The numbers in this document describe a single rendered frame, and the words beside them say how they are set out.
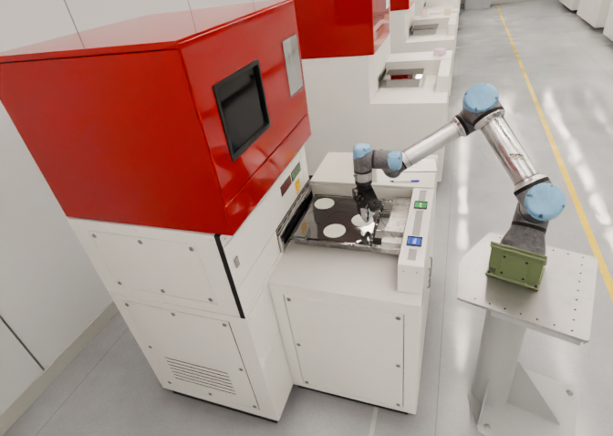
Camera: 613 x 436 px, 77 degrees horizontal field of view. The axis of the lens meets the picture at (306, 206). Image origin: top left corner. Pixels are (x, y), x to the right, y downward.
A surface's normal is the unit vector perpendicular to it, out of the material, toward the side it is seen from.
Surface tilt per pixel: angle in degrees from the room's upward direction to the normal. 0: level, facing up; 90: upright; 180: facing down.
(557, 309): 0
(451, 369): 0
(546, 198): 54
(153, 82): 90
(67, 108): 90
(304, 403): 0
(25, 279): 90
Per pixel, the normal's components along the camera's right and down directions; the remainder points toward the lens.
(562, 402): -0.13, -0.83
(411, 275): -0.33, 0.55
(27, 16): 0.94, 0.07
